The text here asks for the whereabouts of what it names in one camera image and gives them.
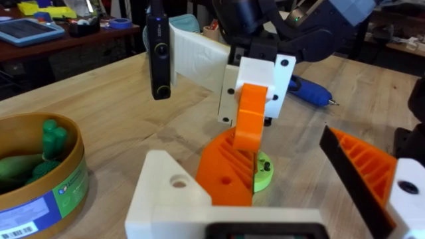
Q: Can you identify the blue tablet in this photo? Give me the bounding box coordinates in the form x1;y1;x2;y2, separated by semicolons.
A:
0;18;66;47

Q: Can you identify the brown tub with toys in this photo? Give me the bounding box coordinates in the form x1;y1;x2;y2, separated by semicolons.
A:
0;112;90;239

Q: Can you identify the yellow plastic item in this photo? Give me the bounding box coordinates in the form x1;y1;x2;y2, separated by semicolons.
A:
17;1;78;20

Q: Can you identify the white orange left gripper right finger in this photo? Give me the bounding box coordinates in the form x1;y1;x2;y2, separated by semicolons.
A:
319;125;425;239

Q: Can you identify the green disc with holes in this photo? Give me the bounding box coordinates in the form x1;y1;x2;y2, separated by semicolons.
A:
252;151;275;193

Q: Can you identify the dark brown side table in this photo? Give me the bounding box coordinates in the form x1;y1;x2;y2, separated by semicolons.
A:
0;6;141;64

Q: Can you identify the blue electric screwdriver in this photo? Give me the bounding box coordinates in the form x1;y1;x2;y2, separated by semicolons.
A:
287;74;340;108

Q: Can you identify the cardboard tape roll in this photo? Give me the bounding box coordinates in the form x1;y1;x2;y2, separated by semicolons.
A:
202;19;220;42

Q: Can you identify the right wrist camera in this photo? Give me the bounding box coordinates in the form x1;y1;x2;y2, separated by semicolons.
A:
145;0;172;101

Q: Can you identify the black tape dispenser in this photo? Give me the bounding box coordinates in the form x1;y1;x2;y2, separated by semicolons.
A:
68;15;101;38

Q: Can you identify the orange ribbed wedge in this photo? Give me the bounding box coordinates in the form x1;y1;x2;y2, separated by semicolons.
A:
195;127;260;207

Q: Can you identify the right wrist upright plate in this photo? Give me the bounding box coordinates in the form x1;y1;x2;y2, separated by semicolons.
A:
169;22;232;94

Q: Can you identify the blue tape roll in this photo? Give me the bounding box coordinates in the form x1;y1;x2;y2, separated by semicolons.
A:
108;17;133;30

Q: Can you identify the bare white left gripper left finger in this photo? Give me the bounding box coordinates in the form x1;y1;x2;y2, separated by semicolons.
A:
125;149;213;239

